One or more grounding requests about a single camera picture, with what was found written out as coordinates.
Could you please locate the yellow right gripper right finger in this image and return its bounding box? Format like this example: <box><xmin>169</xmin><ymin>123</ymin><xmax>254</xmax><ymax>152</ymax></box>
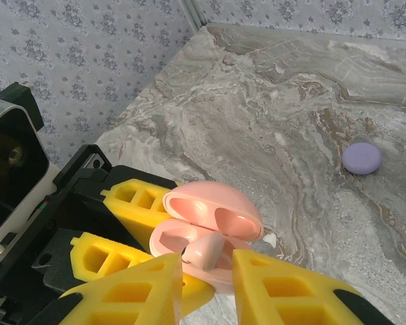
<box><xmin>231</xmin><ymin>248</ymin><xmax>393</xmax><ymax>325</ymax></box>

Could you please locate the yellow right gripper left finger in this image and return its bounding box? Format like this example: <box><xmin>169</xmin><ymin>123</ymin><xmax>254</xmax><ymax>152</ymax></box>
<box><xmin>30</xmin><ymin>252</ymin><xmax>184</xmax><ymax>325</ymax></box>

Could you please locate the purple earbud charging case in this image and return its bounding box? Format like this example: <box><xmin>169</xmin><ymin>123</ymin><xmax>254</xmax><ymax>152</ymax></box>
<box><xmin>341</xmin><ymin>142</ymin><xmax>382</xmax><ymax>175</ymax></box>

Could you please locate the orange round disc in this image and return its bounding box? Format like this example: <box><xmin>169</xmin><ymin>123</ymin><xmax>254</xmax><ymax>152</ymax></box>
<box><xmin>148</xmin><ymin>180</ymin><xmax>265</xmax><ymax>296</ymax></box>

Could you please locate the aluminium frame post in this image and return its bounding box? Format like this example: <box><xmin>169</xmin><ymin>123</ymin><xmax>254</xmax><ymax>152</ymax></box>
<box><xmin>183</xmin><ymin>0</ymin><xmax>210</xmax><ymax>28</ymax></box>

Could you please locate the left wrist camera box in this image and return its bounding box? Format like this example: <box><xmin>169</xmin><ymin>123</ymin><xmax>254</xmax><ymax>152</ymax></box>
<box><xmin>0</xmin><ymin>83</ymin><xmax>60</xmax><ymax>253</ymax></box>

